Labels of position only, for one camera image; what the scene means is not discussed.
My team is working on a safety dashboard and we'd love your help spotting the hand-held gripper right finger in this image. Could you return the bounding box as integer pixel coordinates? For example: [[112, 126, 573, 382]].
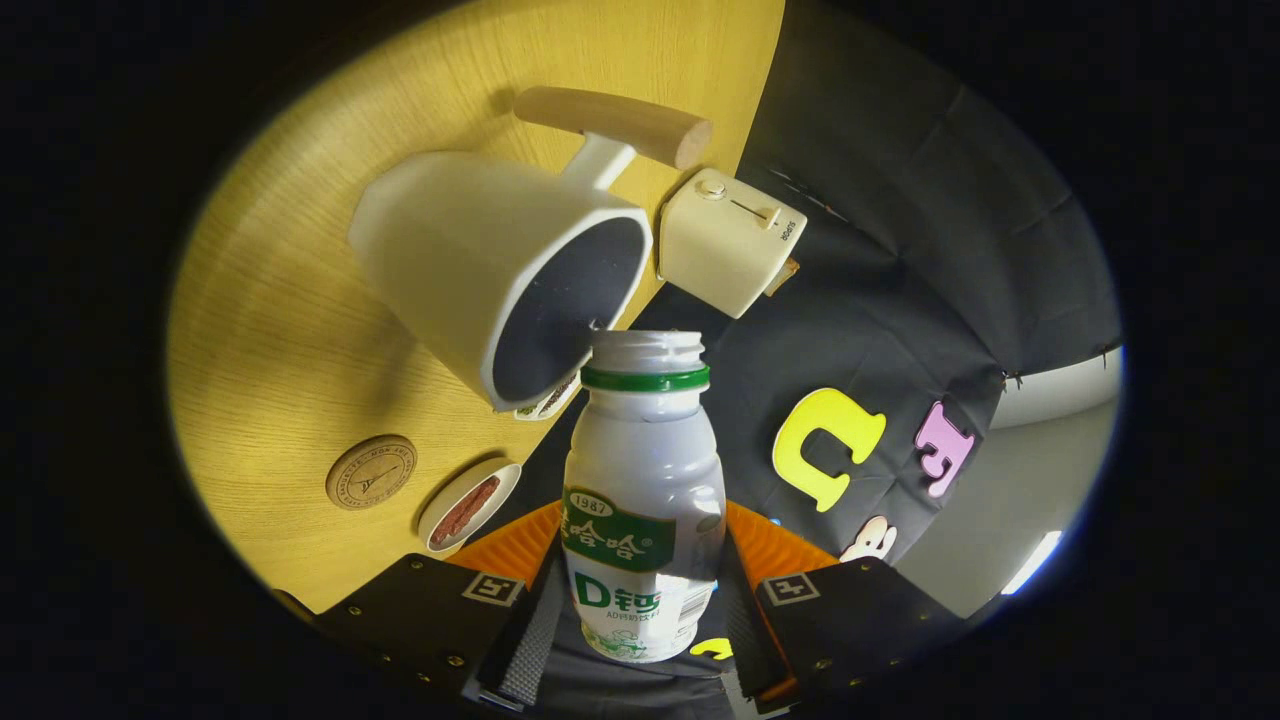
[[720, 500, 966, 713]]

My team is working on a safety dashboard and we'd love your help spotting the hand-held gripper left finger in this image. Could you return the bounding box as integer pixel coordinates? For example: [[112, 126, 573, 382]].
[[270, 500, 566, 713]]

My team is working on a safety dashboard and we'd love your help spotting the white juice bottle green label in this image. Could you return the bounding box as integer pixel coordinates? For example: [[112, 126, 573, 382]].
[[560, 330, 728, 664]]

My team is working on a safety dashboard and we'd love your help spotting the round wooden coaster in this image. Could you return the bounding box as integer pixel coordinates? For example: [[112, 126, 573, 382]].
[[325, 434, 418, 512]]

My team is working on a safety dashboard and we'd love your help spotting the white cup with wooden handle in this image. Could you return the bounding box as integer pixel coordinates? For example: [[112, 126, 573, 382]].
[[347, 86, 713, 413]]

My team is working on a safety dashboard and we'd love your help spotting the red meat patty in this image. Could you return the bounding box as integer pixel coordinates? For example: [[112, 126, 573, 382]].
[[430, 476, 501, 546]]

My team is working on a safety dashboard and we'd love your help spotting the white round plate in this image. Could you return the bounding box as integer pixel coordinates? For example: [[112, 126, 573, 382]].
[[417, 458, 523, 557]]

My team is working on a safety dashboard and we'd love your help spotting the small white dish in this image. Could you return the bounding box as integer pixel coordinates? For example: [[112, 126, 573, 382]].
[[513, 375, 583, 422]]

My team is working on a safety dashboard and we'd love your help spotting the wooden table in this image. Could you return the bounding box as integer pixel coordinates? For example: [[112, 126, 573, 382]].
[[165, 0, 786, 613]]

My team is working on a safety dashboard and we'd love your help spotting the cream toaster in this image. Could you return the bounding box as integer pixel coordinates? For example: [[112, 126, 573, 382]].
[[657, 167, 809, 320]]

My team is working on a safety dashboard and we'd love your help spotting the black backdrop cloth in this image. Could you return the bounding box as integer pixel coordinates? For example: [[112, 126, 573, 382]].
[[480, 0, 1123, 720]]

